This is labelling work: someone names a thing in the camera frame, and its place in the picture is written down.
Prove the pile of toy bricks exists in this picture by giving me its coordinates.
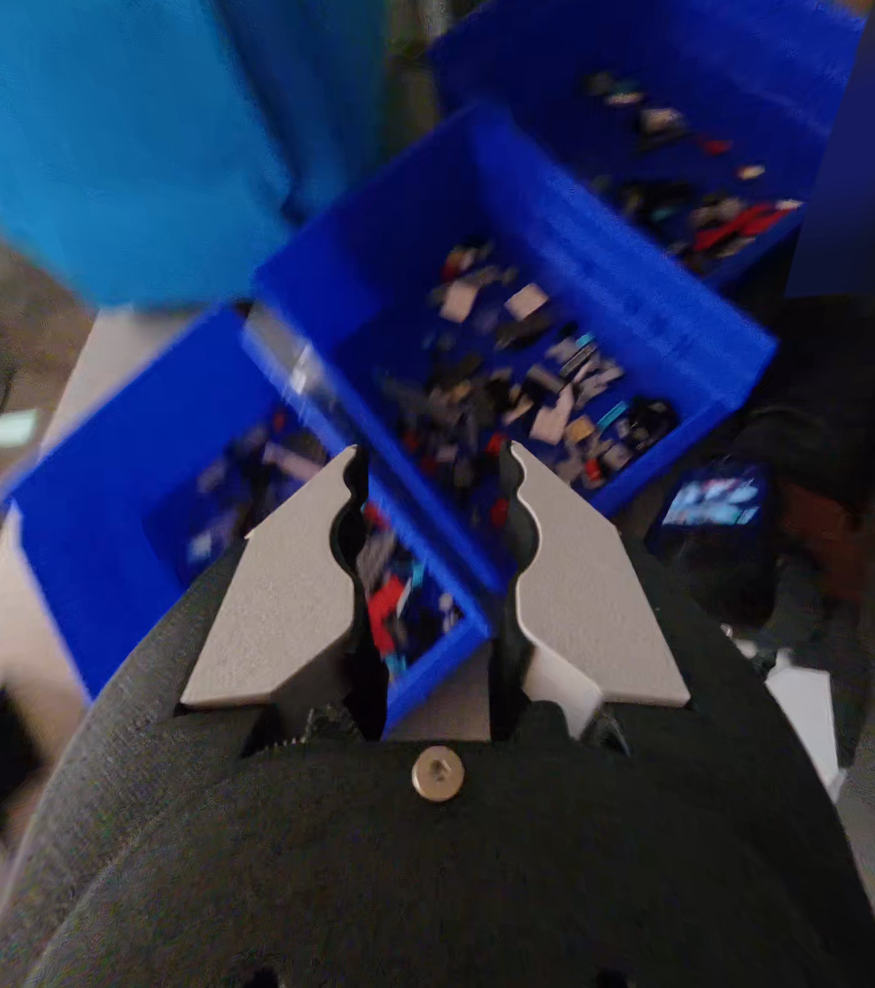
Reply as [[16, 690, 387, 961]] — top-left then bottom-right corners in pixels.
[[379, 239, 677, 534], [584, 69, 805, 271], [183, 417, 469, 680]]

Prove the person's black hoodie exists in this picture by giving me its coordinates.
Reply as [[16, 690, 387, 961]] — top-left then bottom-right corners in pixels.
[[641, 293, 875, 673]]

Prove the blue plastic bin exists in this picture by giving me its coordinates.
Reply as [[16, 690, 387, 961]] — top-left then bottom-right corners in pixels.
[[0, 305, 492, 730], [428, 0, 866, 290], [252, 102, 779, 595]]

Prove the smartphone with lit screen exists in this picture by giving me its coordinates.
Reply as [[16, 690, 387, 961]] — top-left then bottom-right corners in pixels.
[[661, 462, 769, 530]]

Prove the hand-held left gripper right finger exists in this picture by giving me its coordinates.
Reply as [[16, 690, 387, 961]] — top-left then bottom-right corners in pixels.
[[487, 440, 693, 742]]

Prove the light blue felt bag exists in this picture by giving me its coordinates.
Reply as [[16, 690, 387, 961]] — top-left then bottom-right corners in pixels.
[[0, 0, 388, 310]]

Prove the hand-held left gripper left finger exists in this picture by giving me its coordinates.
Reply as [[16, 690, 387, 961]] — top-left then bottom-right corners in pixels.
[[178, 444, 394, 742]]

